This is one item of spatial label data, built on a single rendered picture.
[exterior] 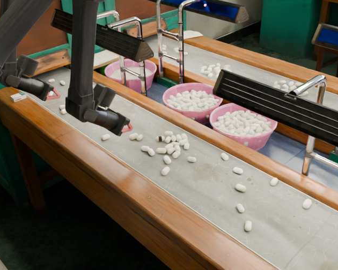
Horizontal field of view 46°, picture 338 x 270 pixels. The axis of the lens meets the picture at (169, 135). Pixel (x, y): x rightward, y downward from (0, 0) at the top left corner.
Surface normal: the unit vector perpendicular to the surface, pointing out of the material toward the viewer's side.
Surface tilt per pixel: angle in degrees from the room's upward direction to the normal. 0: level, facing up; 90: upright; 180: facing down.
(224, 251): 0
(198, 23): 90
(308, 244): 0
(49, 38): 90
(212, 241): 0
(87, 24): 97
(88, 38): 97
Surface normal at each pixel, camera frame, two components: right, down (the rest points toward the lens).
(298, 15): -0.72, 0.41
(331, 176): -0.04, -0.83
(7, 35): 0.74, 0.42
